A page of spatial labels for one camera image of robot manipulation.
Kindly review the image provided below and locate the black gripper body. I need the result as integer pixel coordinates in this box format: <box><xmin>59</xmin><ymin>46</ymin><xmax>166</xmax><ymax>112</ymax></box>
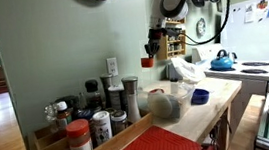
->
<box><xmin>142</xmin><ymin>26</ymin><xmax>170</xmax><ymax>52</ymax></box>

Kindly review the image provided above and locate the orange plastic cup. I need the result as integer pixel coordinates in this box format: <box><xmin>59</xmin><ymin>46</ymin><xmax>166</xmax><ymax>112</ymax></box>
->
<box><xmin>140</xmin><ymin>56</ymin><xmax>156</xmax><ymax>69</ymax></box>

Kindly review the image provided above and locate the large clear plastic container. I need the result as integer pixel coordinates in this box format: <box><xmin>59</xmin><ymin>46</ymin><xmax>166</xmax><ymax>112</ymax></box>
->
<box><xmin>135</xmin><ymin>74</ymin><xmax>199</xmax><ymax>126</ymax></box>

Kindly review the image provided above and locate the round white plastic lid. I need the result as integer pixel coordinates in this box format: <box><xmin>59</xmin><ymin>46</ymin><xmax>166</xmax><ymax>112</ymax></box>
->
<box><xmin>145</xmin><ymin>90</ymin><xmax>174</xmax><ymax>121</ymax></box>

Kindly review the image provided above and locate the white label spice jar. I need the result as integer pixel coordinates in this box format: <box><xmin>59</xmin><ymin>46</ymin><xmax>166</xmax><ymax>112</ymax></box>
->
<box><xmin>106</xmin><ymin>83</ymin><xmax>127</xmax><ymax>112</ymax></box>

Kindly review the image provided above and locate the blue plastic cup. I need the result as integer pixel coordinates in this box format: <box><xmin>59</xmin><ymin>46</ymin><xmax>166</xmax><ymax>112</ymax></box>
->
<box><xmin>189</xmin><ymin>86</ymin><xmax>212</xmax><ymax>106</ymax></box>

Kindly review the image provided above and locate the black cap glass bottle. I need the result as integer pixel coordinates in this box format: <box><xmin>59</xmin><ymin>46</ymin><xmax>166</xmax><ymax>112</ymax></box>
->
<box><xmin>83</xmin><ymin>78</ymin><xmax>104</xmax><ymax>113</ymax></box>

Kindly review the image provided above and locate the small glass jar dark lid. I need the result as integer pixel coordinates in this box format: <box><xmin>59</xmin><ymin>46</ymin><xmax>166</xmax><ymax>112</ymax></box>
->
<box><xmin>109</xmin><ymin>109</ymin><xmax>130</xmax><ymax>137</ymax></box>

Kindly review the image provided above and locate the white printed spice shaker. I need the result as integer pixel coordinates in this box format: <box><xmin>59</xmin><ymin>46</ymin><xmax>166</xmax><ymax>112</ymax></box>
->
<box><xmin>91</xmin><ymin>109</ymin><xmax>115</xmax><ymax>146</ymax></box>

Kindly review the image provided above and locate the navy canister white lid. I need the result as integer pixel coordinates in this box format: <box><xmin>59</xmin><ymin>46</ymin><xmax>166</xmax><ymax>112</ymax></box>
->
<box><xmin>74</xmin><ymin>107</ymin><xmax>97</xmax><ymax>123</ymax></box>

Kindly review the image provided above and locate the dark lid spice jar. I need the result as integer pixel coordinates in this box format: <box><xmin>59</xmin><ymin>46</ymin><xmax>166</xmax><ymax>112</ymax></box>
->
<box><xmin>54</xmin><ymin>94</ymin><xmax>81</xmax><ymax>114</ymax></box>

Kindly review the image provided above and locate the wooden spice tray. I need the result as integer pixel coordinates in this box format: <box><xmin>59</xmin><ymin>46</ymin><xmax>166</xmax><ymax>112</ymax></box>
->
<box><xmin>25</xmin><ymin>107</ymin><xmax>158</xmax><ymax>150</ymax></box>

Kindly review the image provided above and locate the white cap brown spice bottle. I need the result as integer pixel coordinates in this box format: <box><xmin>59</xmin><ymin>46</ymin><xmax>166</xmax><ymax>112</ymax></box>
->
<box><xmin>54</xmin><ymin>100</ymin><xmax>74</xmax><ymax>131</ymax></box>

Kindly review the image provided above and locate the red lid spice jar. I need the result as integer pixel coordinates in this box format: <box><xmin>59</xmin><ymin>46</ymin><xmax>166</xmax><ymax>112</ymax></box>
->
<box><xmin>64</xmin><ymin>117</ymin><xmax>94</xmax><ymax>150</ymax></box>

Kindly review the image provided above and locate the tall steel white grinder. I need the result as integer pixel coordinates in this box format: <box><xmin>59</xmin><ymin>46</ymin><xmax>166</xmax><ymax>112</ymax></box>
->
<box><xmin>121</xmin><ymin>76</ymin><xmax>143</xmax><ymax>124</ymax></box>

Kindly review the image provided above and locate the dark steel grinder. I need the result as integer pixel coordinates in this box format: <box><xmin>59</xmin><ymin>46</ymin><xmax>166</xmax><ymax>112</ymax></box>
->
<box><xmin>98</xmin><ymin>73</ymin><xmax>118</xmax><ymax>110</ymax></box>

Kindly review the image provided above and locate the small silver pot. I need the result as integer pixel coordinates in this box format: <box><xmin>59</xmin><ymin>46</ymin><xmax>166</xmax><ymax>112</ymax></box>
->
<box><xmin>227</xmin><ymin>51</ymin><xmax>239</xmax><ymax>64</ymax></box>

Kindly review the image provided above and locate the white electric stove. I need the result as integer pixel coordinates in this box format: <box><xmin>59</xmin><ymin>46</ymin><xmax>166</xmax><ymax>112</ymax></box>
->
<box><xmin>190</xmin><ymin>37</ymin><xmax>269</xmax><ymax>136</ymax></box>

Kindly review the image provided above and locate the red silicone mat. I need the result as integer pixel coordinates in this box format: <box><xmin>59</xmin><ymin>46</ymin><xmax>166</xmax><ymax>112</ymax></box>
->
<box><xmin>115</xmin><ymin>120</ymin><xmax>204</xmax><ymax>150</ymax></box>

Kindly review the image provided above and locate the white paper sheet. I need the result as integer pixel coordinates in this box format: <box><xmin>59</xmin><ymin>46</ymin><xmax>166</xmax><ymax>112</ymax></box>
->
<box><xmin>242</xmin><ymin>2</ymin><xmax>259</xmax><ymax>24</ymax></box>

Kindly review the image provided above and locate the white refrigerator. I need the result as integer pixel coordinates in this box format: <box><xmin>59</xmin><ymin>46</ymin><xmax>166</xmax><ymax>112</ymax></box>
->
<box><xmin>216</xmin><ymin>0</ymin><xmax>269</xmax><ymax>69</ymax></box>

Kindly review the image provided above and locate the orange fridge note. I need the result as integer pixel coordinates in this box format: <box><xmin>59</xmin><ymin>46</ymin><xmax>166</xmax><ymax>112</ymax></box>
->
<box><xmin>255</xmin><ymin>0</ymin><xmax>269</xmax><ymax>11</ymax></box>

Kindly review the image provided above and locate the clear glass shaker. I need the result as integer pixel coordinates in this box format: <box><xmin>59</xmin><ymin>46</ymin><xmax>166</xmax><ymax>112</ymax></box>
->
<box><xmin>42</xmin><ymin>102</ymin><xmax>60</xmax><ymax>134</ymax></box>

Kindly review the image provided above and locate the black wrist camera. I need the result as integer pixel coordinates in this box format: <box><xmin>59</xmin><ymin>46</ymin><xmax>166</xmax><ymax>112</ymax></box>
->
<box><xmin>164</xmin><ymin>26</ymin><xmax>184</xmax><ymax>40</ymax></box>

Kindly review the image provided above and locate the white wall outlet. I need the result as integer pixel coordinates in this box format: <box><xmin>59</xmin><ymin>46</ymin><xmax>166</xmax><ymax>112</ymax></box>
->
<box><xmin>106</xmin><ymin>57</ymin><xmax>119</xmax><ymax>78</ymax></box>

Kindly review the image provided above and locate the small round wall plate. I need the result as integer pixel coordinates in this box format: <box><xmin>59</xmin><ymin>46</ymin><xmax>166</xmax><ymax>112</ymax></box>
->
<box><xmin>194</xmin><ymin>16</ymin><xmax>208</xmax><ymax>38</ymax></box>

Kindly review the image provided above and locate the blue kettle black handle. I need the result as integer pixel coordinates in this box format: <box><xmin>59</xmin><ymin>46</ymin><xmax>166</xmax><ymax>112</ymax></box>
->
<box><xmin>208</xmin><ymin>48</ymin><xmax>235</xmax><ymax>72</ymax></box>

